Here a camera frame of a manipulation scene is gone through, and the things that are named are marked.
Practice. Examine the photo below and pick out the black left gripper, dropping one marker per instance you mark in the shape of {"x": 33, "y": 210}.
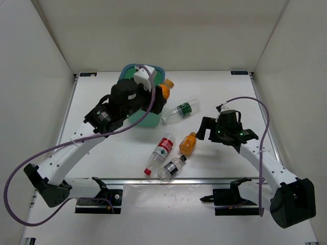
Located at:
{"x": 159, "y": 101}

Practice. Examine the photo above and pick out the corner label sticker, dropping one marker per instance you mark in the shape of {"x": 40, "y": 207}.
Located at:
{"x": 88, "y": 74}
{"x": 239, "y": 72}

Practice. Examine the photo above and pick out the green label clear bottle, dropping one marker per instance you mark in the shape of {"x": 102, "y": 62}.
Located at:
{"x": 182, "y": 111}

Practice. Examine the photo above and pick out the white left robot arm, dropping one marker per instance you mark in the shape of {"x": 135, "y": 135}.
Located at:
{"x": 49, "y": 177}

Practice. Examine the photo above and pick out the aluminium table edge rail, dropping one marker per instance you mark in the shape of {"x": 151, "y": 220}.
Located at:
{"x": 176, "y": 181}

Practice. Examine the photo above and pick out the black label small bottle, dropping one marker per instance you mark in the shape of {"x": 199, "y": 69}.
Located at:
{"x": 166, "y": 172}

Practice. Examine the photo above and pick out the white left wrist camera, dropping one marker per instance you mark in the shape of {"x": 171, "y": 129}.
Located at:
{"x": 141, "y": 76}

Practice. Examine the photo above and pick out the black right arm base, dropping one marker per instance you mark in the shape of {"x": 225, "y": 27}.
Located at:
{"x": 228, "y": 202}

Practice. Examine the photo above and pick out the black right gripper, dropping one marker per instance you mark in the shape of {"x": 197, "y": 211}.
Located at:
{"x": 210, "y": 123}

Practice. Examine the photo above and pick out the right corner label sticker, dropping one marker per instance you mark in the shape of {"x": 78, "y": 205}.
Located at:
{"x": 239, "y": 72}

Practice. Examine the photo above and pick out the red label water bottle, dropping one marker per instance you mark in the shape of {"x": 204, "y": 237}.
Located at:
{"x": 160, "y": 153}

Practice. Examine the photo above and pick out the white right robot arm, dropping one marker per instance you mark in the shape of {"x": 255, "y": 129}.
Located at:
{"x": 289, "y": 199}

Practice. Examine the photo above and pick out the orange juice bottle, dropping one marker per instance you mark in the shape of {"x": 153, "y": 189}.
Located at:
{"x": 166, "y": 86}
{"x": 187, "y": 146}

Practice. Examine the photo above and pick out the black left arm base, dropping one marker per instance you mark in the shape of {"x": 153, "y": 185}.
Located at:
{"x": 107, "y": 201}

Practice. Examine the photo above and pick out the left corner label sticker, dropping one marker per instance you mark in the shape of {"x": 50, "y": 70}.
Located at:
{"x": 88, "y": 74}

